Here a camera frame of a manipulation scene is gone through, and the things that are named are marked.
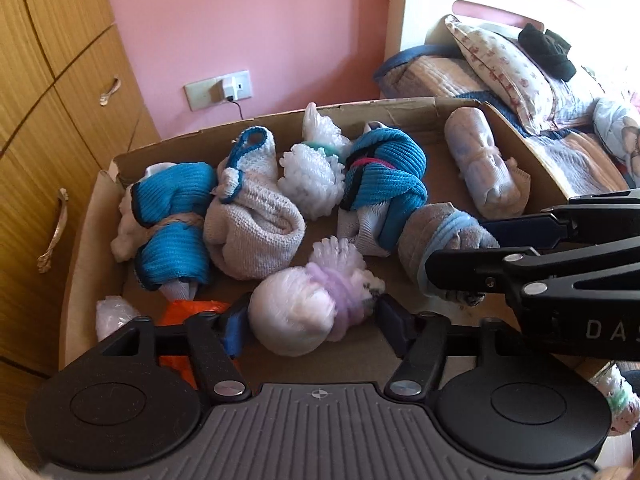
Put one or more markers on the grey sock bundle light-blue band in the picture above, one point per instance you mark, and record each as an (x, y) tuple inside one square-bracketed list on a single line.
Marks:
[(435, 232)]

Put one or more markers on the white floral bundle green band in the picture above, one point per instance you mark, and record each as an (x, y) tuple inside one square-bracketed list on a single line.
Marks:
[(617, 400)]

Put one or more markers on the white floral pillow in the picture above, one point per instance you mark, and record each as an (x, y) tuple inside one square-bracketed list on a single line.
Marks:
[(500, 67)]

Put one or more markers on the white printed cushion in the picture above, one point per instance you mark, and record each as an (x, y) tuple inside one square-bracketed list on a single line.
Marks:
[(617, 125)]

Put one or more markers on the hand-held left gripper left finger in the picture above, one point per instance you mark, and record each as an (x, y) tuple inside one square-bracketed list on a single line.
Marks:
[(235, 327)]

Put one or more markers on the small orange plastic bag bundle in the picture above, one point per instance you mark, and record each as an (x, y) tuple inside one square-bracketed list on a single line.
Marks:
[(185, 312)]

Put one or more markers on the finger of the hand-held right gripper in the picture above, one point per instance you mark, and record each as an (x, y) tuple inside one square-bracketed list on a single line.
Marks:
[(465, 270), (510, 232)]

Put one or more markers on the white charger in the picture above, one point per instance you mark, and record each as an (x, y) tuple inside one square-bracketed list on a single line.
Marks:
[(225, 87)]

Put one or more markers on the blue sock bundle pink band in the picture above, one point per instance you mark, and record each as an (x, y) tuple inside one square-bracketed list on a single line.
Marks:
[(385, 180)]

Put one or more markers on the white plastic bag bundle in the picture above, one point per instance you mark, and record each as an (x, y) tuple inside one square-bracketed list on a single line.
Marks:
[(115, 315)]

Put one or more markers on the bed with quilt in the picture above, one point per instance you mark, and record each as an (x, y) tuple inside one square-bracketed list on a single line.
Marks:
[(430, 72)]

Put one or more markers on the blue sock bundle tan band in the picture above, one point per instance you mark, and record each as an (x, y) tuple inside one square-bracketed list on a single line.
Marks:
[(167, 230)]

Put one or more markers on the wall socket plate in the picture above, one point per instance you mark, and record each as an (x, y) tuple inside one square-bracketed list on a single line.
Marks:
[(200, 94)]

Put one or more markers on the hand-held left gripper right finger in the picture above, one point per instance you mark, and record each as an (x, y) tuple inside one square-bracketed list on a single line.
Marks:
[(392, 325)]

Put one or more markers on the white bundle purple band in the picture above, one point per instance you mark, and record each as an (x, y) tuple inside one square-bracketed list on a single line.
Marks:
[(295, 310)]

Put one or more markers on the wooden wardrobe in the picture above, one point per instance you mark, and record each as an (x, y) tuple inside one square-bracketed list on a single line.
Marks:
[(50, 35)]

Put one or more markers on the black garment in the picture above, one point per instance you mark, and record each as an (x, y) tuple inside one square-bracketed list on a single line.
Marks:
[(547, 50)]

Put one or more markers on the pale white sock bundle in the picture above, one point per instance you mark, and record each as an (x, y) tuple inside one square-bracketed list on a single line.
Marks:
[(482, 165)]

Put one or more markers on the cream bed frame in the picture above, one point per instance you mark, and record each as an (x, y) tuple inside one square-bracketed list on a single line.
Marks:
[(425, 0)]

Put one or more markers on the brown cardboard box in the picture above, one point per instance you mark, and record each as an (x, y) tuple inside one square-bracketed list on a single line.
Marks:
[(82, 260)]

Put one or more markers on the patterned pillow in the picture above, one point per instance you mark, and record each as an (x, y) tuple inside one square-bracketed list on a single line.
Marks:
[(575, 95)]

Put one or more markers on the white knit sock blue trim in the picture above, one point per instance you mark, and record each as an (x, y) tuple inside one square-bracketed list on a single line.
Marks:
[(255, 220)]

